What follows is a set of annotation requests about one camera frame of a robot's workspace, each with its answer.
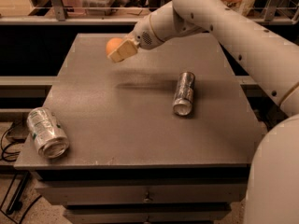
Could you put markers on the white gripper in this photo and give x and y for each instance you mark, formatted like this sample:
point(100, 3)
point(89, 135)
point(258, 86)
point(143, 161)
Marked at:
point(142, 36)

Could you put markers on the orange fruit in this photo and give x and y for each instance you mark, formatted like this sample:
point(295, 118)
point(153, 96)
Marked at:
point(113, 45)

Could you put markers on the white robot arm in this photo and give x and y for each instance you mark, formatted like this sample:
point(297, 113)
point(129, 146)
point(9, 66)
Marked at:
point(272, 61)

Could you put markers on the slim silver can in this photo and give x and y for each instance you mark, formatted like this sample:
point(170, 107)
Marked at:
point(182, 102)

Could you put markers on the green silver 7up can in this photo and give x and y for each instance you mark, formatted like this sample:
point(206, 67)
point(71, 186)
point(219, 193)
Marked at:
point(47, 133)

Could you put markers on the clear plastic container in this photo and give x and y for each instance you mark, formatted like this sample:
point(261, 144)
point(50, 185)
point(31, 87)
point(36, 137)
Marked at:
point(98, 7)

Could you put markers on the grey drawer cabinet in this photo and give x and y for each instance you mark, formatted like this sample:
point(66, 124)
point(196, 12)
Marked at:
point(131, 159)

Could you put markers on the metal shelf rail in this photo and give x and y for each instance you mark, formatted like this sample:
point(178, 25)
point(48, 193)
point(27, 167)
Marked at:
point(273, 12)

